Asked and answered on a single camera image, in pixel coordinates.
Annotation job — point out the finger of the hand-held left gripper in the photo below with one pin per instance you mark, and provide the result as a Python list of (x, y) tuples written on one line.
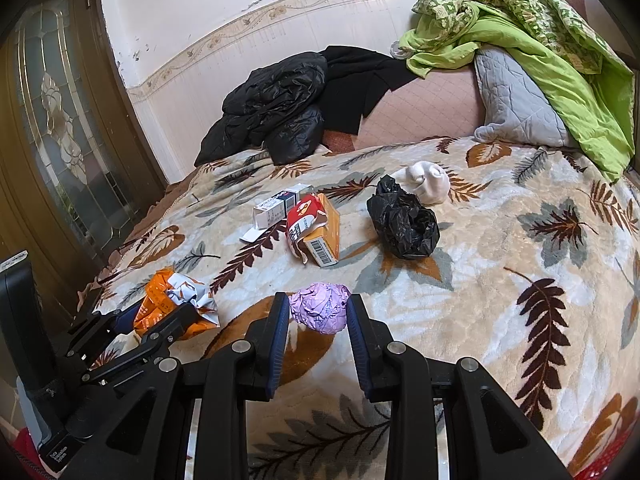
[(131, 319), (170, 327)]

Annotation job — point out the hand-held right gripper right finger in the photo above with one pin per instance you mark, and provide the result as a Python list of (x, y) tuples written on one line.
[(359, 345)]

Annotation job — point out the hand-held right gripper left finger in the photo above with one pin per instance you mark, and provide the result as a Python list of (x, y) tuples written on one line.
[(279, 345)]

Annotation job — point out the orange packet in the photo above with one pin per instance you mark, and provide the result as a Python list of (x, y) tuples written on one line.
[(165, 290)]

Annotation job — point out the purple paper ball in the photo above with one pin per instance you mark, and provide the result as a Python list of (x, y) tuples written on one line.
[(320, 307)]

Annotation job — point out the black plastic bag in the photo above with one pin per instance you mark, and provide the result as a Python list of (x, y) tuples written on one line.
[(405, 225)]

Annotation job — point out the white medicine box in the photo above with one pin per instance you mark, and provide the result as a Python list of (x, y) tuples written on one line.
[(272, 207)]

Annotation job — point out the white sock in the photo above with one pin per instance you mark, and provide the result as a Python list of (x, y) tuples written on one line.
[(430, 182)]

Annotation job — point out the red mesh basket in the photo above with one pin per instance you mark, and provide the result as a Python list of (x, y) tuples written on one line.
[(595, 470)]

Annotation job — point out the orange medicine box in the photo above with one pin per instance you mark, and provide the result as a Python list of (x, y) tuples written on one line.
[(327, 245)]

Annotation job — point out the red and white wrapper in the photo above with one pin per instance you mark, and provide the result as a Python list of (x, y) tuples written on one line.
[(302, 215)]

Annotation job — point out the leaf print blanket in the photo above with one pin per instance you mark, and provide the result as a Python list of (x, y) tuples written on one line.
[(500, 285)]

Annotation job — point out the wooden door with glass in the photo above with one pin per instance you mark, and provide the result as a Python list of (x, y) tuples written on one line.
[(50, 110)]

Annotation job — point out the black puffer jacket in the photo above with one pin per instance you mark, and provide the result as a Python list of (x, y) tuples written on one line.
[(270, 105)]

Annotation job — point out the black cloth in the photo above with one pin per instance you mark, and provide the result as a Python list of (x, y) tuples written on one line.
[(350, 90)]

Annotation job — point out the grey quilted pillow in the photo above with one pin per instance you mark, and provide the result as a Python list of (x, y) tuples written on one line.
[(515, 105)]

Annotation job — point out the clear plastic object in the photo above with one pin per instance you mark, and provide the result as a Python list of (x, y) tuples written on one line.
[(399, 51)]

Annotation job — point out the green quilt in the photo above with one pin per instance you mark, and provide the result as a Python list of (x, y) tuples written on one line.
[(550, 60)]

